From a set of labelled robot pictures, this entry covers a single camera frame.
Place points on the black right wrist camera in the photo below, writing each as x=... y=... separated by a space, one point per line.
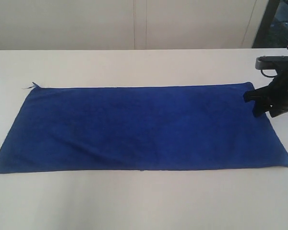
x=271 y=62

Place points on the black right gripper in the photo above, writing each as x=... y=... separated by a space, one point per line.
x=272 y=98

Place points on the blue terry towel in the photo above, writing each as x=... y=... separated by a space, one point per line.
x=179 y=128

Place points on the dark metal post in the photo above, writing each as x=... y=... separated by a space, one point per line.
x=264 y=27

